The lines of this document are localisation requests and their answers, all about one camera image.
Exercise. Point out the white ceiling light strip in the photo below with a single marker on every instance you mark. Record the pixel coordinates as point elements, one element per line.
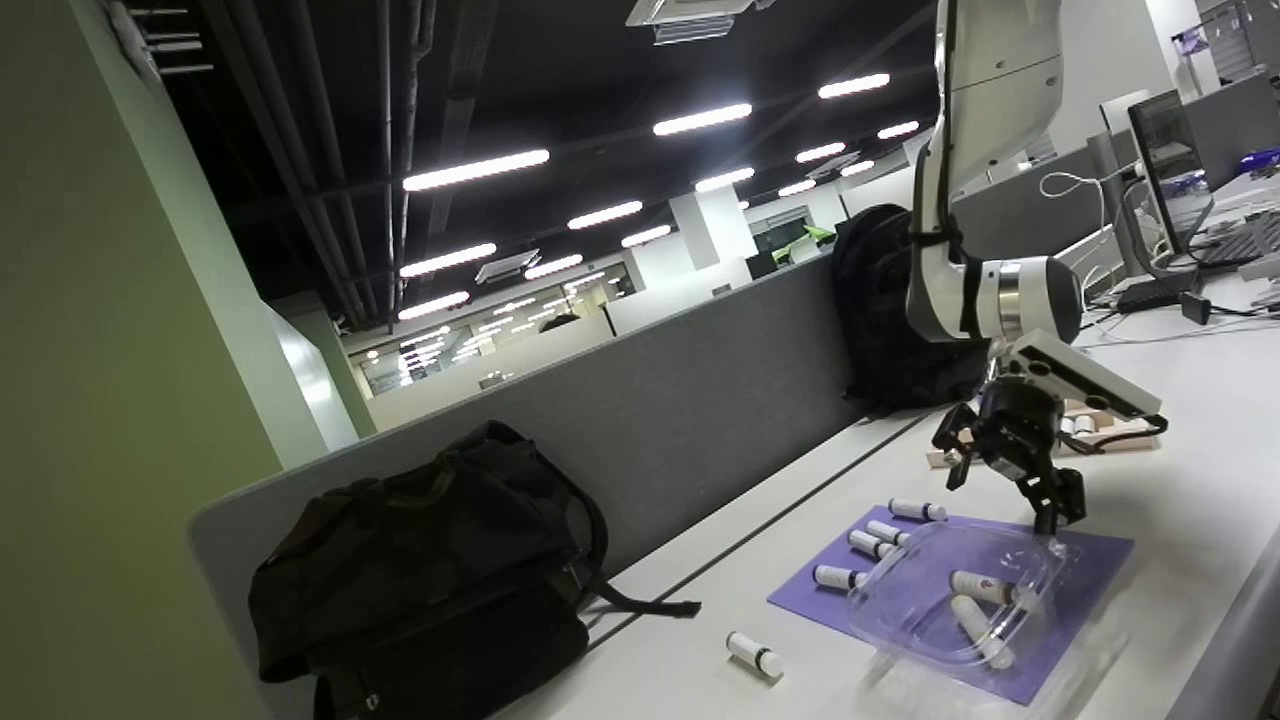
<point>821,153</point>
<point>477,171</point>
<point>451,261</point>
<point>897,129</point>
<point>702,118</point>
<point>645,233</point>
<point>606,212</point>
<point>434,304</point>
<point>727,178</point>
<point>854,86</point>

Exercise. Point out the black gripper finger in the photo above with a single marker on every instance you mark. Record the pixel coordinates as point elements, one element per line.
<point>1070,493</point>
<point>1045,506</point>

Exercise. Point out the large black backpack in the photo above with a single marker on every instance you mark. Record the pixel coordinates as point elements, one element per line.
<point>426,575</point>

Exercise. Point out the ceiling air vent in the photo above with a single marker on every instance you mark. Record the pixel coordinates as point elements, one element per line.
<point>693,17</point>

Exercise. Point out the small black backpack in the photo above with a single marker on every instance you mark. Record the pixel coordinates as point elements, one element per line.
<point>882,322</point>

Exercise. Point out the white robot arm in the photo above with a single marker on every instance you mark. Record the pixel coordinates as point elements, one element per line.
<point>986,80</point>

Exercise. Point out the wooden block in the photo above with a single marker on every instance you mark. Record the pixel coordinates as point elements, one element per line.
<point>1120,435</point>

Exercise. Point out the grey desk partition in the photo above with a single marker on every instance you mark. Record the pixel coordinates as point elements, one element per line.
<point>693,400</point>

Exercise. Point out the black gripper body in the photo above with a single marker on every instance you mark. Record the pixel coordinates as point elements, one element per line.
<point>1022,425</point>

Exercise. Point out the grey wrist camera bar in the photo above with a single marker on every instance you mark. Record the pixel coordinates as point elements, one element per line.
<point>1084,381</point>

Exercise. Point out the purple mat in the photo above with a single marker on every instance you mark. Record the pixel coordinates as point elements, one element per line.
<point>1067,575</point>

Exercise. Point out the clear plastic box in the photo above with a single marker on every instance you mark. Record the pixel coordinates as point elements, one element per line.
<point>922,619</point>

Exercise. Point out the black power adapter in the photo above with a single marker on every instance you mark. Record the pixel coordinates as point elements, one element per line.
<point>1197,311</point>

